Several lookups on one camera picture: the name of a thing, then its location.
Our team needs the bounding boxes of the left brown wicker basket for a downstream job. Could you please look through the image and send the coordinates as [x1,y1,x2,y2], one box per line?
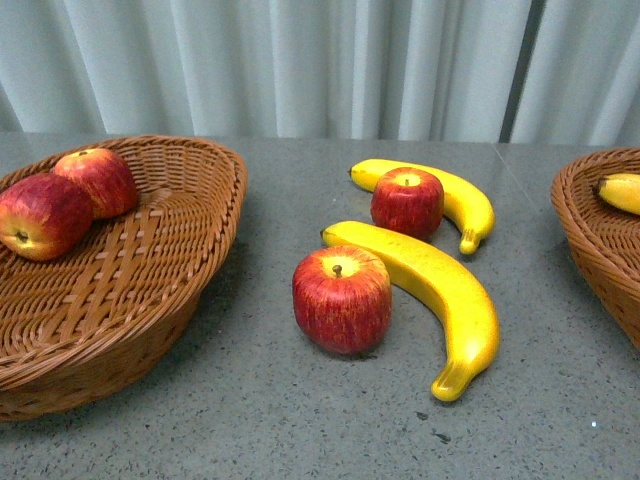
[1,135,248,422]

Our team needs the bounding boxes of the large yellow banana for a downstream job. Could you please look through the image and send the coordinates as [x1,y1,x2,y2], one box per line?
[322,221,500,402]

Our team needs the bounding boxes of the yellow banana far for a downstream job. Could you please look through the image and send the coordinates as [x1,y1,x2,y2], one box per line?
[349,158,495,255]

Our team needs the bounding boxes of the white pleated curtain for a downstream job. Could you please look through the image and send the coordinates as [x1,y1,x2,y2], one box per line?
[1,1,639,145]

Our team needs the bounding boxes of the red apple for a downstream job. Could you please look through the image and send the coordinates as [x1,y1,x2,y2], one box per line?
[1,173,94,261]
[370,167,445,240]
[292,245,392,356]
[53,148,139,220]

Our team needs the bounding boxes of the brown wicker basket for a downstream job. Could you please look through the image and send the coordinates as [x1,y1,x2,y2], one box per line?
[550,147,639,346]
[1,135,248,422]

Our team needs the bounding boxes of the red apple front in basket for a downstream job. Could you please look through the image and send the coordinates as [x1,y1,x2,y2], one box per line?
[1,173,94,261]

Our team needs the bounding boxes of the yellow banana in right basket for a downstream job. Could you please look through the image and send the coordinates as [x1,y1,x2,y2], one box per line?
[594,173,640,215]

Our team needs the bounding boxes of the right brown wicker basket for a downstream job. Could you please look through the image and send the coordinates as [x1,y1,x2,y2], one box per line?
[550,147,639,346]

